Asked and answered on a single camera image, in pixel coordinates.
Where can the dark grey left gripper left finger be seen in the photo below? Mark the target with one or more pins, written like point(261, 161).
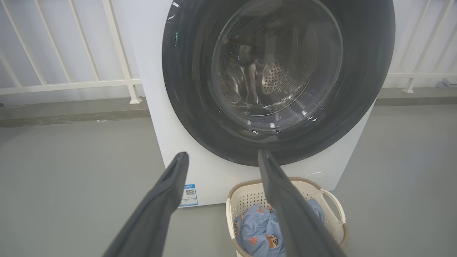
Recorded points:
point(157, 207)

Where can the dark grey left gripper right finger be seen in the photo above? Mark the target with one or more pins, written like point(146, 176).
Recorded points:
point(289, 214)

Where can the blue cartoon print garment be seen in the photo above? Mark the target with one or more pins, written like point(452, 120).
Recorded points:
point(255, 228)

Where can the dark round washing machine door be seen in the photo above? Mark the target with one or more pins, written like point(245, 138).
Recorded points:
point(185, 89)

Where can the cream perforated laundry basket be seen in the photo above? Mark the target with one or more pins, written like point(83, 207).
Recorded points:
point(246, 196)

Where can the white washing machine body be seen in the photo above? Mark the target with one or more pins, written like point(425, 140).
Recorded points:
point(214, 178)

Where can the steel washing machine drum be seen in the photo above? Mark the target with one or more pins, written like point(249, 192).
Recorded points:
point(278, 75)

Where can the blue energy label sticker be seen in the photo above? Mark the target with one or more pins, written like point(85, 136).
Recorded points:
point(189, 195)

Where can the round white filter cover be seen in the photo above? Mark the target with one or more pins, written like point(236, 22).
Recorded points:
point(317, 175)

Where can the white metal railing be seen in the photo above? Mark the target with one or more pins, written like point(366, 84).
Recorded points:
point(117, 43)
point(414, 75)

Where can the small grey object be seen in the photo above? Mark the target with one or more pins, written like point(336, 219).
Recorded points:
point(446, 83)

